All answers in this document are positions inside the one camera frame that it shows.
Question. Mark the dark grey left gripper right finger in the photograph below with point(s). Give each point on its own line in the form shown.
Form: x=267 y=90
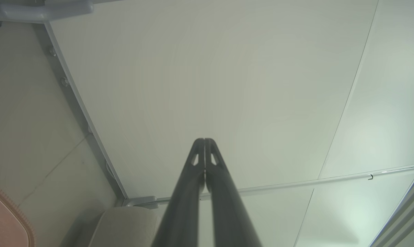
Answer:
x=231 y=219

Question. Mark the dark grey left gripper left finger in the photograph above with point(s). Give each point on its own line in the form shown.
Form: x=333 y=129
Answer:
x=183 y=212

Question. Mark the grey fabric sofa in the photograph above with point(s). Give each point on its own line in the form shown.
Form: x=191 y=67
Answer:
x=124 y=230

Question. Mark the short grey partition foot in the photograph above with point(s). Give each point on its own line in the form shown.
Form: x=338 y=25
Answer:
x=141 y=200

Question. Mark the narrow white partition panel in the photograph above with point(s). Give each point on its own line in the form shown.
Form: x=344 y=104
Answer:
x=330 y=212

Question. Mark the large white partition panel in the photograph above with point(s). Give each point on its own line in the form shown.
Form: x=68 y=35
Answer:
x=210 y=68

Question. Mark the white perforated laundry basket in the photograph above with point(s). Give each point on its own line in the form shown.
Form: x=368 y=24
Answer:
x=4 y=223

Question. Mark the grey partition foot with caster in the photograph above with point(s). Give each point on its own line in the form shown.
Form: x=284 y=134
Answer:
x=38 y=12

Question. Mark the grey aluminium frame profile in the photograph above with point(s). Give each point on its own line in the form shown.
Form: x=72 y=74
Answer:
x=406 y=216

